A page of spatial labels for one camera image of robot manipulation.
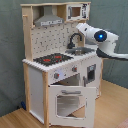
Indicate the black toy faucet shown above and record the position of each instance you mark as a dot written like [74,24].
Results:
[71,43]

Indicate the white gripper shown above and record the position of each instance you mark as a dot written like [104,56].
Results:
[86,30]

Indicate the grey toy sink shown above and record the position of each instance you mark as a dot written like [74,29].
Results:
[79,51]

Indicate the grey range hood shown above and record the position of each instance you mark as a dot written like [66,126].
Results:
[48,18]

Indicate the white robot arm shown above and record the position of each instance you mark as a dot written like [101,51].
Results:
[105,40]

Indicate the black toy stove top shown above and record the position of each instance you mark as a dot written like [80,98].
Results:
[52,59]

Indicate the wooden toy kitchen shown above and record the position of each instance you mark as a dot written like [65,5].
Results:
[46,40]

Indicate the toy microwave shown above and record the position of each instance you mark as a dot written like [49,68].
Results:
[77,11]

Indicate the white cupboard door with dispenser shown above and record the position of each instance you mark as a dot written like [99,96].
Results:
[90,74]

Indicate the white oven door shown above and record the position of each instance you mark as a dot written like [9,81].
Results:
[72,106]

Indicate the left red oven knob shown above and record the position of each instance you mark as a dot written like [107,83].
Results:
[56,75]

